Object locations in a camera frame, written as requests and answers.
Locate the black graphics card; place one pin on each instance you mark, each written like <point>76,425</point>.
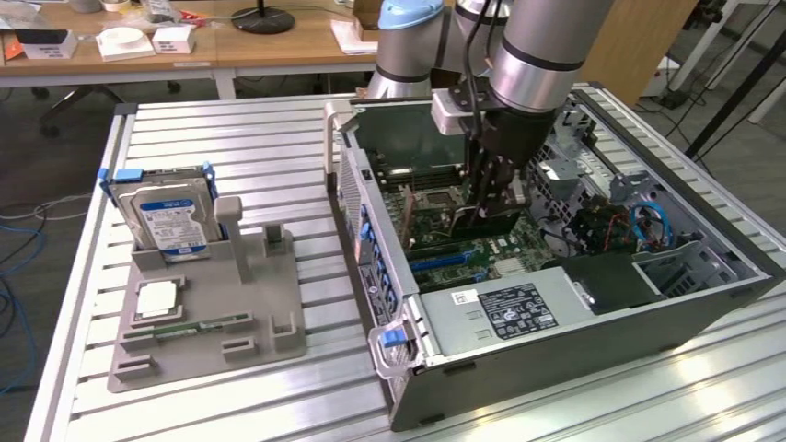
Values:
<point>503,228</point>

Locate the metal CPU socket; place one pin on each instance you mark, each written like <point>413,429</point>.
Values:
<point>437,199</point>

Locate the dark grey PC case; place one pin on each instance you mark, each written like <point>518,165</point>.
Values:
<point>553,368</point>

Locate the white table frame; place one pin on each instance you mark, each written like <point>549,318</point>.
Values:
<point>697,50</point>

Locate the clear plastic bag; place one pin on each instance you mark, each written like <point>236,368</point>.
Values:
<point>160,11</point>

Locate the white tape roll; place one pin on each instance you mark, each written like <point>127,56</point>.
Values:
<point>115,4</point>

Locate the brown cardboard box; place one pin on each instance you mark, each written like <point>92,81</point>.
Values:
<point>365,11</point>

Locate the grey plastic packet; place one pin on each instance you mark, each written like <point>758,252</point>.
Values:
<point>19,20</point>

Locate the wooden desk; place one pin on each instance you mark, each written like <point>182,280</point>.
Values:
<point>62,66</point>

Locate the blue case latch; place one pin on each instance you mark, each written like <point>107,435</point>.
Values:
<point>394,339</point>

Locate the black lamp base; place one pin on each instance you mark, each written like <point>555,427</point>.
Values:
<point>263,23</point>

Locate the black slanted stand pole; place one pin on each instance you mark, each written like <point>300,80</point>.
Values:
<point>737,94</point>

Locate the orange cardboard box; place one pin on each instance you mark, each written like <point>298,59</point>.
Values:
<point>10,48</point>

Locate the wooden cabinet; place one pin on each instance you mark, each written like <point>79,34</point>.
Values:
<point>645,41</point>

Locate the grey plastic parts rack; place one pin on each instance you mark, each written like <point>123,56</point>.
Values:
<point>208,322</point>

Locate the silver chipset heat sink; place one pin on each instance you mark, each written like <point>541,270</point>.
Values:
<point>510,268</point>

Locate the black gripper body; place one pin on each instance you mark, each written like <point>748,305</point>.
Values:
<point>515,138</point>

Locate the silver CPU chip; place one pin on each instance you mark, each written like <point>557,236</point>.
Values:
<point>156,299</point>

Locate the white box with black lid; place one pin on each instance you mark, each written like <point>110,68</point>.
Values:
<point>50,48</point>

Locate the blue expansion slot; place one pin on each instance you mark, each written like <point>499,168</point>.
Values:
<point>442,262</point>

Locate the white device with red dot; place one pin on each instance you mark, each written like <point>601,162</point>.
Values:
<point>659,78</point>

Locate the black floor box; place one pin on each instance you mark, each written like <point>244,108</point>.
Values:
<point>675,99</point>

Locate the green RAM stick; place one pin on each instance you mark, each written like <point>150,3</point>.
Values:
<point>190,328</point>

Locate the grey power supply unit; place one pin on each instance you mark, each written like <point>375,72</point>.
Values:
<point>454,331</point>

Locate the hard disk with blue bracket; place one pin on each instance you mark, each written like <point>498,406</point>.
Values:
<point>168,225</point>

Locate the green motherboard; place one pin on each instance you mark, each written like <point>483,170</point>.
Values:
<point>503,252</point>

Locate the white paper booklet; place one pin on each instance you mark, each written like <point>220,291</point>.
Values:
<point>350,39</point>

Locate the grey cup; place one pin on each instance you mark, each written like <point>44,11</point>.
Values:
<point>84,4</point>

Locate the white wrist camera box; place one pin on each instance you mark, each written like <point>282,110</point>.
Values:
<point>451,117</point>

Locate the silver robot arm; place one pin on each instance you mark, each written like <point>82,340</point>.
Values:
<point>541,46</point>

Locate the black office chair base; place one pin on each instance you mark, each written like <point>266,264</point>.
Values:
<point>80,96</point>

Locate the white box with round dish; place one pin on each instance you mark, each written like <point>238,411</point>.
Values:
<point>126,43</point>

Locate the small white box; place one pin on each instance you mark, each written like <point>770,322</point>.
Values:
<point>172,41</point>

